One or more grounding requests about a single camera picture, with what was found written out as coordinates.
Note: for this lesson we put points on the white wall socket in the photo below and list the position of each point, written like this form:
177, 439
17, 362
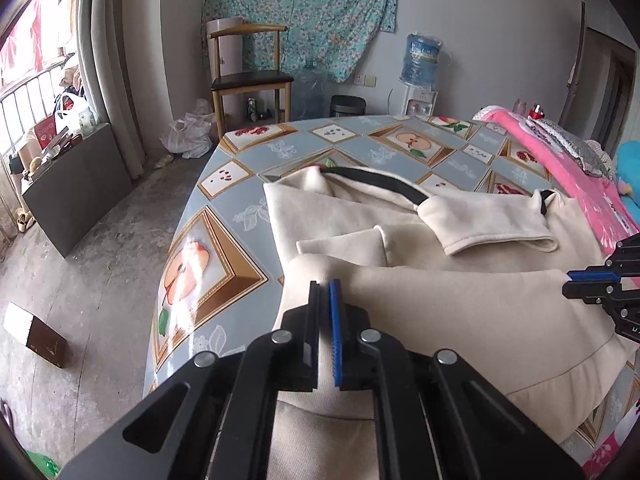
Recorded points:
365, 80

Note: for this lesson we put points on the brown cardboard box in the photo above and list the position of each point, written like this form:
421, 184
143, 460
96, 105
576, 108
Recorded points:
35, 337

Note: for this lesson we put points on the grey cabinet with clutter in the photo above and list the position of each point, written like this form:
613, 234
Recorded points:
80, 190

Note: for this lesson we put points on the white water dispenser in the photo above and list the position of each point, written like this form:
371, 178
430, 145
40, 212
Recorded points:
419, 102

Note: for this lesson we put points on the white bag with dark print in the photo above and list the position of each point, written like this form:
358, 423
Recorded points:
75, 112

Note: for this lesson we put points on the cream zip jacket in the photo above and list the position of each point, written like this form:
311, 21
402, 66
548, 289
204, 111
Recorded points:
450, 310

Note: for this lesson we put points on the pink blanket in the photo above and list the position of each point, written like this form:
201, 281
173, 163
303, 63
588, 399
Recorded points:
570, 180

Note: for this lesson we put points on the red box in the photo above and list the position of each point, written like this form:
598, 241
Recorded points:
46, 132

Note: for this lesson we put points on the white plastic bag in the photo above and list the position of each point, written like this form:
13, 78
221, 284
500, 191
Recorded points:
187, 135

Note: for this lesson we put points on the pink cartoon print cloth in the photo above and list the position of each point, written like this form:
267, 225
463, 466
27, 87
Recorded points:
617, 445

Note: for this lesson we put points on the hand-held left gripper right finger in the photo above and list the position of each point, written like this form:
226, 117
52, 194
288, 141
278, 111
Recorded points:
336, 335

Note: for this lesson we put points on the blue water dispenser bottle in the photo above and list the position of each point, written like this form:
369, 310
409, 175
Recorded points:
421, 60

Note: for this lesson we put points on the wooden chair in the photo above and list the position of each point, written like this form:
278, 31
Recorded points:
250, 80

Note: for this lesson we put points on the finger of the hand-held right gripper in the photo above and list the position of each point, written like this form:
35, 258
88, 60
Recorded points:
590, 292
592, 275

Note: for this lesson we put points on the teal floral hanging cloth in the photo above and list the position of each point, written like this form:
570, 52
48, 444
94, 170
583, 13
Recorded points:
310, 10

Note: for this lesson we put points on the white cylinder appliance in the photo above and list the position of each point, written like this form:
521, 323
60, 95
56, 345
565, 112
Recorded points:
231, 50

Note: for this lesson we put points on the clear empty water jug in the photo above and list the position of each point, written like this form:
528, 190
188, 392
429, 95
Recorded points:
310, 92

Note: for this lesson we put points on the grey lace cloth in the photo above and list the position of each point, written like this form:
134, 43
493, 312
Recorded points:
575, 147

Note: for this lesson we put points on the blue plush toy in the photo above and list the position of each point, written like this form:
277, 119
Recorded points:
629, 167

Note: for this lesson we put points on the beige shoes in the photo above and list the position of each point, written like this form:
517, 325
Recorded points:
25, 221

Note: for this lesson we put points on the green plastic bottle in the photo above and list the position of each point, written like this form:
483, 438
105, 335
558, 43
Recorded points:
42, 466

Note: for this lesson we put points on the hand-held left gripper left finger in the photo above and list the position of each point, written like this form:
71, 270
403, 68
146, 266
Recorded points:
312, 340

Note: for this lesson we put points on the metal trash can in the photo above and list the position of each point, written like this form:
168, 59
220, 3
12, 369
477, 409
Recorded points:
348, 106

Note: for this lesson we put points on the wooden door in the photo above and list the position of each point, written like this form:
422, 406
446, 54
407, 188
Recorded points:
610, 85

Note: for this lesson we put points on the grey curtain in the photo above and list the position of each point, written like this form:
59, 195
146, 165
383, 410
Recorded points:
110, 60

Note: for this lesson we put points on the metal window railing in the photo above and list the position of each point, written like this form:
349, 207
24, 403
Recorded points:
15, 110

